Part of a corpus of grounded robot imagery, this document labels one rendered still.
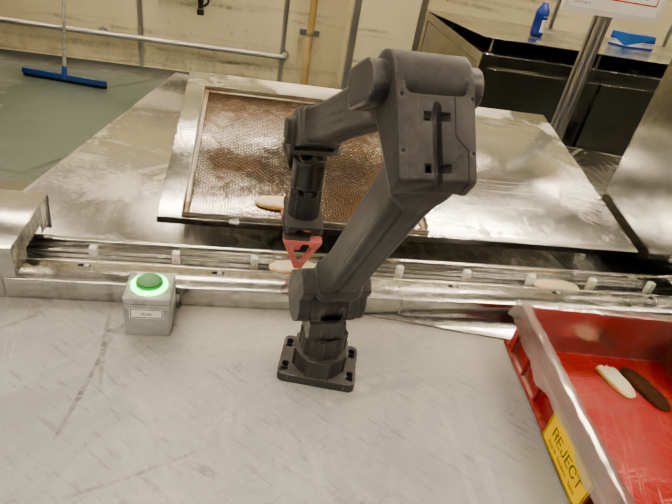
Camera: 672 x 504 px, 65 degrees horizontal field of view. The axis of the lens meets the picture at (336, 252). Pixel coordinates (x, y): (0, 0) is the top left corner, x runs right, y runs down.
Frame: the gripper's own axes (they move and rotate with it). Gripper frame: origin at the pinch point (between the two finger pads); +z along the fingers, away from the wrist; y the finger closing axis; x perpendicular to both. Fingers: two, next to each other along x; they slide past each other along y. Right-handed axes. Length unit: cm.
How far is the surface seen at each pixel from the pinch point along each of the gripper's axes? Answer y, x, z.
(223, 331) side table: 14.6, -12.2, 6.3
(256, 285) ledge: 7.2, -7.2, 2.1
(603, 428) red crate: 33, 47, 6
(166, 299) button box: 16.2, -20.9, -1.2
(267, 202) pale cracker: -14.6, -5.5, -2.3
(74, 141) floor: -230, -110, 88
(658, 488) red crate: 44, 50, 6
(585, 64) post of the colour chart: -76, 90, -26
